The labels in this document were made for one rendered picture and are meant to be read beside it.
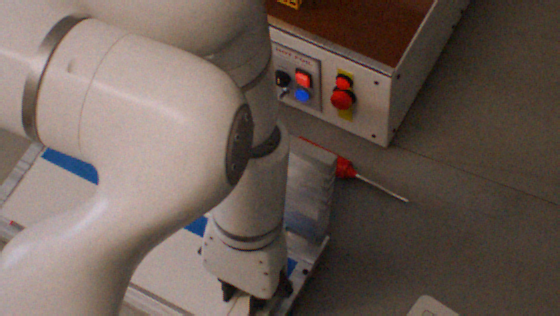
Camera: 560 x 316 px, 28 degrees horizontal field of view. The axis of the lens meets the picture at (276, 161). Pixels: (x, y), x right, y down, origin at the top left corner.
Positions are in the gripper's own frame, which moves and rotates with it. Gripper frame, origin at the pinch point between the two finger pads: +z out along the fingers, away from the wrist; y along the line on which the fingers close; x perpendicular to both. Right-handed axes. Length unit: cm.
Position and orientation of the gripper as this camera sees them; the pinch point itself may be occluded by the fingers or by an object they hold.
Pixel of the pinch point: (244, 292)
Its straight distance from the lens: 145.7
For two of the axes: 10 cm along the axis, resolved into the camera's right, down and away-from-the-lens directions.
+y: 8.7, 4.0, -2.7
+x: 4.8, -6.7, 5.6
